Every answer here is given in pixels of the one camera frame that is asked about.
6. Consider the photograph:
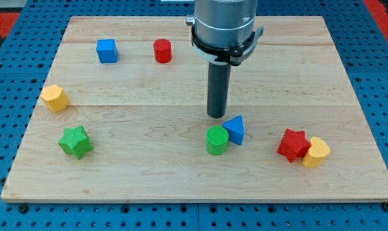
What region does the green star block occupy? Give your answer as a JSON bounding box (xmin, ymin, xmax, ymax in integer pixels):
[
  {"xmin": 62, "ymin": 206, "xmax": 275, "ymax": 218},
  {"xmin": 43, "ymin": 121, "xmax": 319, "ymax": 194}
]
[{"xmin": 58, "ymin": 125, "xmax": 94, "ymax": 159}]

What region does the blue triangle block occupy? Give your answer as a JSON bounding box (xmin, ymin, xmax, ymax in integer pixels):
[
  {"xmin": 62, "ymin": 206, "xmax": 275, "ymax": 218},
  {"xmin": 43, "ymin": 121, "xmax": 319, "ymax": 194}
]
[{"xmin": 222, "ymin": 115, "xmax": 245, "ymax": 145}]

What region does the wooden board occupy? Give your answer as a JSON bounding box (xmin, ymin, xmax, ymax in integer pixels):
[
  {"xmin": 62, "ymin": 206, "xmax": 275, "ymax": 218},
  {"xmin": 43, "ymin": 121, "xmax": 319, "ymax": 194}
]
[{"xmin": 1, "ymin": 16, "xmax": 388, "ymax": 203}]

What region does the yellow heart block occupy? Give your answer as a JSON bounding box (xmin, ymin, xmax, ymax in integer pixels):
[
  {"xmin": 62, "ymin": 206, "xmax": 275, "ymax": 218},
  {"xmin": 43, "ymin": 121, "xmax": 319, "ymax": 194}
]
[{"xmin": 302, "ymin": 137, "xmax": 331, "ymax": 168}]

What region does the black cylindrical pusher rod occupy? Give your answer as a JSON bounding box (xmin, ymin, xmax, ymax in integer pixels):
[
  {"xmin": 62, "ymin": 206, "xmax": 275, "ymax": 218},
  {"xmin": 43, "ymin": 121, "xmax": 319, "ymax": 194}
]
[{"xmin": 207, "ymin": 62, "xmax": 231, "ymax": 119}]

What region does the red cylinder block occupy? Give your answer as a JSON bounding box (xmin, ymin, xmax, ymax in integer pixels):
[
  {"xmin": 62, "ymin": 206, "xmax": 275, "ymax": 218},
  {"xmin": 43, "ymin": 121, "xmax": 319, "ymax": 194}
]
[{"xmin": 153, "ymin": 38, "xmax": 172, "ymax": 64}]

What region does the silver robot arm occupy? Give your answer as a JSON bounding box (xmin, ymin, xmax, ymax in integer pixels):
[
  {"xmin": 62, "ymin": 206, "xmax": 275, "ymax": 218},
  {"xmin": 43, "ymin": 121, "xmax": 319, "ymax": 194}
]
[{"xmin": 186, "ymin": 0, "xmax": 258, "ymax": 48}]

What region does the yellow hexagon block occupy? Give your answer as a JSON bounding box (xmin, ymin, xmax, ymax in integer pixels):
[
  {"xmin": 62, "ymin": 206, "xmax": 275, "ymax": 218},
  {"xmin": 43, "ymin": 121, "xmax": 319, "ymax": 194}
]
[{"xmin": 40, "ymin": 85, "xmax": 69, "ymax": 112}]

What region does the green cylinder block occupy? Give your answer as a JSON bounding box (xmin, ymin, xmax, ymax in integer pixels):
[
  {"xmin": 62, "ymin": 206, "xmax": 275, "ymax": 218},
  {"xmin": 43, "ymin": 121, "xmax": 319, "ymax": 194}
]
[{"xmin": 206, "ymin": 126, "xmax": 229, "ymax": 155}]

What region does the blue cube block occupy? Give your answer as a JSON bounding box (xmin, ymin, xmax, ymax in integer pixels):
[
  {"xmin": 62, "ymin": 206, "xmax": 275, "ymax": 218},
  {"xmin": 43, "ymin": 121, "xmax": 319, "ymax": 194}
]
[{"xmin": 96, "ymin": 39, "xmax": 118, "ymax": 63}]

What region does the red star block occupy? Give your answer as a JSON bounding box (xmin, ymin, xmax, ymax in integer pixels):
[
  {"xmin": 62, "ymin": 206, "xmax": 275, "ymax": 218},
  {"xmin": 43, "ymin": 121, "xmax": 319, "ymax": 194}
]
[{"xmin": 277, "ymin": 128, "xmax": 311, "ymax": 162}]

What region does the black clamp ring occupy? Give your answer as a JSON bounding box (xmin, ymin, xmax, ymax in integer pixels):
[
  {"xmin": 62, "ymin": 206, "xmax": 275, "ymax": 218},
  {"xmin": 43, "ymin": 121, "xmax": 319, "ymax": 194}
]
[{"xmin": 190, "ymin": 26, "xmax": 265, "ymax": 67}]

